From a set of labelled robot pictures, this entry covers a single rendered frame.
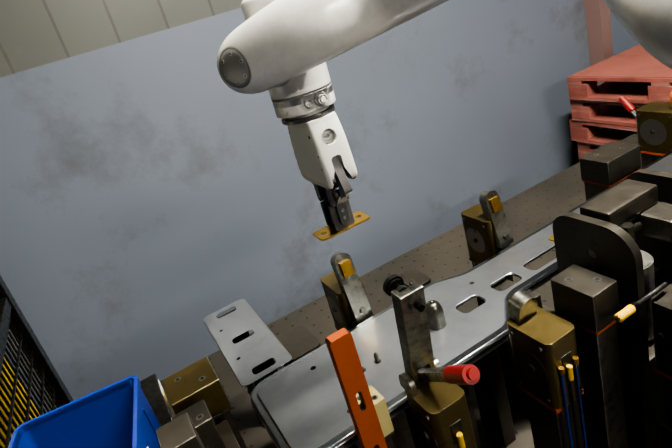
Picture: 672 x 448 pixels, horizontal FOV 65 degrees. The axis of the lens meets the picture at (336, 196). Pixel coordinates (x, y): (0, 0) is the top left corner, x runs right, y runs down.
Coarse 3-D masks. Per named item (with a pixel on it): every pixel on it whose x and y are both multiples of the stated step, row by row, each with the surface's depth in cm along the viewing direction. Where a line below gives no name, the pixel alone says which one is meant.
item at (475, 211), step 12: (480, 204) 118; (468, 216) 115; (480, 216) 113; (468, 228) 116; (480, 228) 112; (492, 228) 111; (468, 240) 118; (480, 240) 114; (492, 240) 112; (480, 252) 116; (492, 252) 113
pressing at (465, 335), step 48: (528, 240) 108; (432, 288) 101; (480, 288) 97; (528, 288) 93; (384, 336) 92; (432, 336) 88; (480, 336) 85; (288, 384) 87; (336, 384) 84; (384, 384) 81; (288, 432) 78; (336, 432) 75
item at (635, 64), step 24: (600, 72) 278; (624, 72) 266; (648, 72) 256; (576, 96) 288; (600, 96) 278; (648, 96) 253; (576, 120) 298; (600, 120) 284; (624, 120) 274; (600, 144) 290
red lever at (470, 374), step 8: (424, 368) 71; (432, 368) 69; (440, 368) 66; (448, 368) 63; (456, 368) 61; (464, 368) 59; (472, 368) 59; (424, 376) 69; (432, 376) 67; (440, 376) 65; (448, 376) 62; (456, 376) 60; (464, 376) 59; (472, 376) 58; (464, 384) 60; (472, 384) 59
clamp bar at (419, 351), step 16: (384, 288) 67; (400, 288) 66; (416, 288) 64; (400, 304) 64; (416, 304) 63; (400, 320) 66; (416, 320) 66; (400, 336) 68; (416, 336) 67; (416, 352) 68; (432, 352) 70; (416, 368) 69; (416, 384) 71
